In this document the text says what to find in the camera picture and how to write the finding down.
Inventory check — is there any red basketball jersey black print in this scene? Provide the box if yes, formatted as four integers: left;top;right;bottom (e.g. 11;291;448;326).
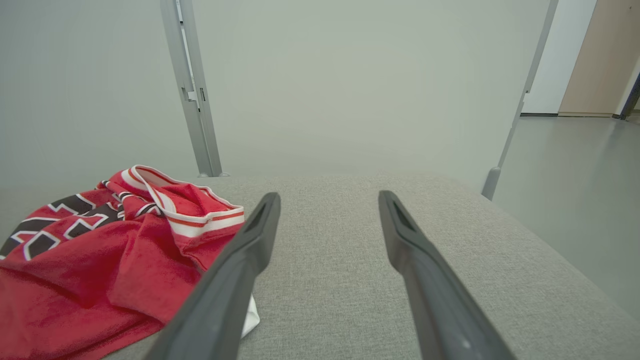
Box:
0;165;261;360

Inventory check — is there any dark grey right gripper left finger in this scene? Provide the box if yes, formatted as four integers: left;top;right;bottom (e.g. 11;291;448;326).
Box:
144;192;281;360

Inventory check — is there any slim grey partition post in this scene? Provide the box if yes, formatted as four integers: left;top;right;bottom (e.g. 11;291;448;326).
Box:
481;0;560;201

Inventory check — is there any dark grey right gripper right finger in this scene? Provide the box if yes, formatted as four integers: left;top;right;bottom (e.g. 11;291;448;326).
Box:
378;190;517;360

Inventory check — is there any beige door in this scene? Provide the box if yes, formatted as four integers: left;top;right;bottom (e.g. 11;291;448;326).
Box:
558;0;640;118

